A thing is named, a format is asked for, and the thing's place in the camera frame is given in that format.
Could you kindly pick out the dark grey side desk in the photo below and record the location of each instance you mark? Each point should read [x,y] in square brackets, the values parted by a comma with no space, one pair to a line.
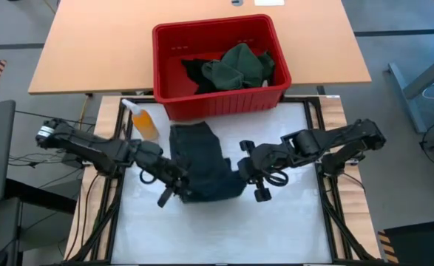
[39,197]

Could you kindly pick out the orange liquid spray bottle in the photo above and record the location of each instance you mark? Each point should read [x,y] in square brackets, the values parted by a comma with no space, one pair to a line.
[144,123]

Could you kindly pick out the black aluminium table frame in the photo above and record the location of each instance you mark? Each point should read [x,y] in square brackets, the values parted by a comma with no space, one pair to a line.
[328,221]

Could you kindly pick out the black fabric garment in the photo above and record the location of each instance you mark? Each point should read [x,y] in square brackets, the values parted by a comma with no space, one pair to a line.
[196,74]

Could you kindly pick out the dark green polo shirt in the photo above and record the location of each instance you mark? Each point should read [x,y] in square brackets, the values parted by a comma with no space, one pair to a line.
[239,66]

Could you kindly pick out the white paper sheet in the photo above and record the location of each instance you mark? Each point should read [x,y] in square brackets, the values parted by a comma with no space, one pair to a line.
[268,2]

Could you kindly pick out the red plastic laundry bin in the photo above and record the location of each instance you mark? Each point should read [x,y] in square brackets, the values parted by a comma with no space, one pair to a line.
[216,107]

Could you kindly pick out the hazard striped black box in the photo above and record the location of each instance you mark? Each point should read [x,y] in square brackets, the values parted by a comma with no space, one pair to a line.
[420,244]

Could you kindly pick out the black power box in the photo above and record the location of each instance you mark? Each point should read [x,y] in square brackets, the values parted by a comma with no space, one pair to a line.
[72,159]

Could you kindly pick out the dark blue denim jeans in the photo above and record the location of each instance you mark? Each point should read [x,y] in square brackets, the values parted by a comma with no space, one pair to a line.
[202,162]

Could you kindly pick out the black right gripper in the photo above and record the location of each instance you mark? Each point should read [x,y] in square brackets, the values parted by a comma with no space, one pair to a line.
[268,159]

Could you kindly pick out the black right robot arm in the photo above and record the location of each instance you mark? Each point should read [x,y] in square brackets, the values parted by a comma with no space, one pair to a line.
[335,140]

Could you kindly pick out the white table cover sheet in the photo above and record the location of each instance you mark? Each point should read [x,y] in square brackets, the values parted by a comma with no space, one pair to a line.
[220,236]

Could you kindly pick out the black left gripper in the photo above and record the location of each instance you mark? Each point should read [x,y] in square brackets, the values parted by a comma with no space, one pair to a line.
[161,166]

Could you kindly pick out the grey metal table leg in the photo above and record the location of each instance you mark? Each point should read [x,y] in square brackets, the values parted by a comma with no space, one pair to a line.
[399,96]

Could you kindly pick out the light brown wooden desk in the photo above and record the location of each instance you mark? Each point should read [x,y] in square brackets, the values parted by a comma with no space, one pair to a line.
[91,44]

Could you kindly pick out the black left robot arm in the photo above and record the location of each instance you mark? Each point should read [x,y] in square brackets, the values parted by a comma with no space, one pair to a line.
[91,146]

